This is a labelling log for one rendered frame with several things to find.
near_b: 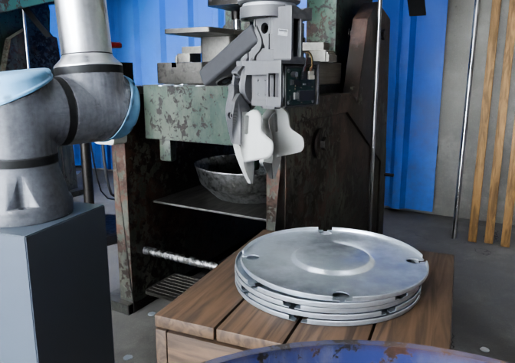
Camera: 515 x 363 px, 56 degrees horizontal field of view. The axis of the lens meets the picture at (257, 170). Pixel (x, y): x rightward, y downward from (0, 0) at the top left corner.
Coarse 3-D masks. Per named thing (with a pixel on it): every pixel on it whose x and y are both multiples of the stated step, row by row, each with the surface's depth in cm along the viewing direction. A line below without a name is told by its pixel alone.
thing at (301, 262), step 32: (256, 256) 78; (288, 256) 78; (320, 256) 76; (352, 256) 76; (384, 256) 78; (416, 256) 78; (288, 288) 66; (320, 288) 66; (352, 288) 66; (384, 288) 66
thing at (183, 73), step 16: (160, 64) 137; (176, 64) 134; (192, 64) 131; (320, 64) 128; (336, 64) 138; (160, 80) 138; (176, 80) 135; (192, 80) 132; (320, 80) 129; (336, 80) 139
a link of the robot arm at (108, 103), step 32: (64, 0) 79; (96, 0) 81; (64, 32) 80; (96, 32) 81; (64, 64) 80; (96, 64) 80; (96, 96) 80; (128, 96) 85; (96, 128) 81; (128, 128) 87
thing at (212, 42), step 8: (168, 32) 115; (176, 32) 114; (184, 32) 113; (192, 32) 112; (200, 32) 112; (208, 32) 112; (216, 32) 112; (224, 32) 114; (232, 32) 117; (240, 32) 120; (208, 40) 124; (216, 40) 123; (224, 40) 122; (232, 40) 121; (208, 48) 124; (216, 48) 123; (208, 56) 125
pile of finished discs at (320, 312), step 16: (240, 256) 79; (240, 272) 73; (240, 288) 74; (256, 288) 68; (416, 288) 67; (256, 304) 68; (272, 304) 66; (288, 304) 65; (304, 304) 63; (320, 304) 62; (336, 304) 62; (352, 304) 62; (368, 304) 62; (384, 304) 64; (400, 304) 67; (304, 320) 64; (320, 320) 63; (336, 320) 64; (352, 320) 64; (368, 320) 63; (384, 320) 64
